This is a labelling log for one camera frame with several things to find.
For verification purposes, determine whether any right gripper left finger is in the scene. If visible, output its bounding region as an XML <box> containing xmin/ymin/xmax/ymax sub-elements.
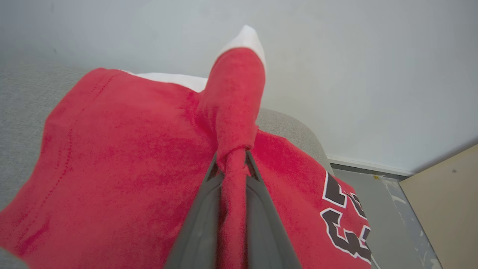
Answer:
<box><xmin>164</xmin><ymin>153</ymin><xmax>224</xmax><ymax>269</ymax></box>

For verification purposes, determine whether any beige wooden panel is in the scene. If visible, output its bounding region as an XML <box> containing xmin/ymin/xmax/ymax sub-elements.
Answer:
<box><xmin>398</xmin><ymin>143</ymin><xmax>478</xmax><ymax>269</ymax></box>

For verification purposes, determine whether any grey wall baseboard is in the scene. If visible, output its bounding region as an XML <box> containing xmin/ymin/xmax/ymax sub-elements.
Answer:
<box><xmin>327</xmin><ymin>155</ymin><xmax>416</xmax><ymax>178</ymax></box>

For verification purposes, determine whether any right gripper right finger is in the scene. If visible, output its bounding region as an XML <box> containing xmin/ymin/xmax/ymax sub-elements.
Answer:
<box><xmin>244</xmin><ymin>149</ymin><xmax>303</xmax><ymax>269</ymax></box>

